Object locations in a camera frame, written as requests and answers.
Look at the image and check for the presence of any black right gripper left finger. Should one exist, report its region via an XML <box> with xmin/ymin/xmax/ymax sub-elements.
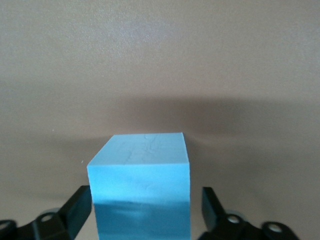
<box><xmin>0</xmin><ymin>185</ymin><xmax>95</xmax><ymax>240</ymax></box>

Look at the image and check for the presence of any light blue foam block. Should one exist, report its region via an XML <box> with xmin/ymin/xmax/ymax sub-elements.
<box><xmin>86</xmin><ymin>133</ymin><xmax>191</xmax><ymax>240</ymax></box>

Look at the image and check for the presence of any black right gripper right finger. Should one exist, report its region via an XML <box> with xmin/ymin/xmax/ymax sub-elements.
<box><xmin>201</xmin><ymin>186</ymin><xmax>300</xmax><ymax>240</ymax></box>

